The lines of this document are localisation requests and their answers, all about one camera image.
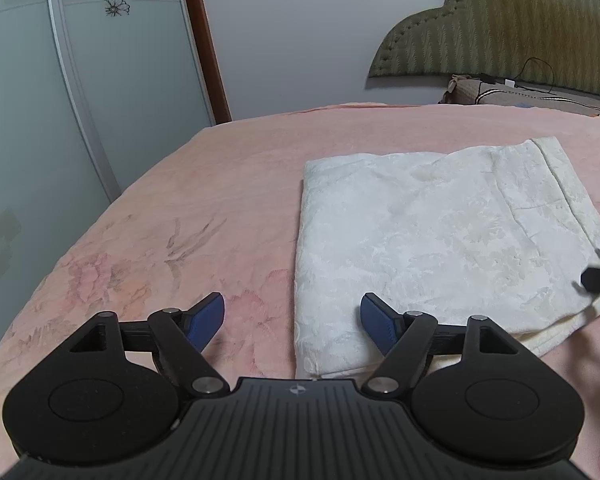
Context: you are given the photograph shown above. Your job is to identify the brown pillow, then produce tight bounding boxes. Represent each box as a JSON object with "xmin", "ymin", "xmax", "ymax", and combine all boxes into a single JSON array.
[{"xmin": 439, "ymin": 74, "xmax": 600, "ymax": 117}]

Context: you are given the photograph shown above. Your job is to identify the frosted glass floral sliding door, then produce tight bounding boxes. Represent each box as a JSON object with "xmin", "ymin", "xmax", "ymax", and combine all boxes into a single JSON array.
[{"xmin": 0, "ymin": 0, "xmax": 232, "ymax": 367}]

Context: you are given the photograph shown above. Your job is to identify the pink blanket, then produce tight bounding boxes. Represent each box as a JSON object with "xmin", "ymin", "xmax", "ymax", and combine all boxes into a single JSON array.
[{"xmin": 0, "ymin": 102, "xmax": 600, "ymax": 480}]

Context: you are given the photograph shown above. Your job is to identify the white pants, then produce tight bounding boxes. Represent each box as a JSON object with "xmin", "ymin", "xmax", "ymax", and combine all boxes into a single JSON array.
[{"xmin": 294, "ymin": 136, "xmax": 600, "ymax": 380}]

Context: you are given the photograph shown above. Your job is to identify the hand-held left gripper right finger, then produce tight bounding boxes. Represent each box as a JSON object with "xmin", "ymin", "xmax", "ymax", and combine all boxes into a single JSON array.
[{"xmin": 360, "ymin": 292, "xmax": 524, "ymax": 399}]

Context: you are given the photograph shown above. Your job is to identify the olive green padded headboard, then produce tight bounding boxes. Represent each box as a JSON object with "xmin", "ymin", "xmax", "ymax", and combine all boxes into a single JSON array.
[{"xmin": 367, "ymin": 0, "xmax": 600, "ymax": 103}]

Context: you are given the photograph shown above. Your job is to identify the black cable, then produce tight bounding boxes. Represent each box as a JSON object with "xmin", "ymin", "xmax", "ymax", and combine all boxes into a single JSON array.
[{"xmin": 479, "ymin": 56, "xmax": 600, "ymax": 107}]

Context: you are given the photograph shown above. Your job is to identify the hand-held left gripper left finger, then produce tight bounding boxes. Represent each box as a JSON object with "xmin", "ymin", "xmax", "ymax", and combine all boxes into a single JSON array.
[{"xmin": 67, "ymin": 292, "xmax": 231, "ymax": 399}]

